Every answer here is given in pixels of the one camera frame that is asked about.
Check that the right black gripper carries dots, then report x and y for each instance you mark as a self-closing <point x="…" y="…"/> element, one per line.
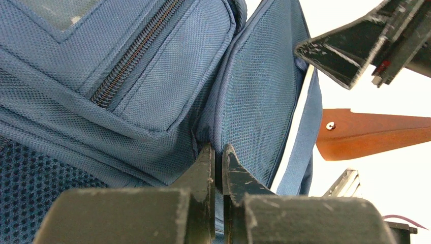
<point x="394" y="37"/>

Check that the brown leather pouch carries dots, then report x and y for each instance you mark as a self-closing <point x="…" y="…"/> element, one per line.
<point x="345" y="135"/>

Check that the navy blue student backpack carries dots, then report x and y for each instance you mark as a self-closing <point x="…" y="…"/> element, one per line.
<point x="126" y="93"/>

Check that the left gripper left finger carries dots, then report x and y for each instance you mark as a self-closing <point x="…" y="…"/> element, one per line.
<point x="180" y="213"/>

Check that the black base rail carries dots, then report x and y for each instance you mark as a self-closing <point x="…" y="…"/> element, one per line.
<point x="358" y="221"/>

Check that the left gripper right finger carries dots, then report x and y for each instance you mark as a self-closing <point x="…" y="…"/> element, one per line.
<point x="254" y="214"/>

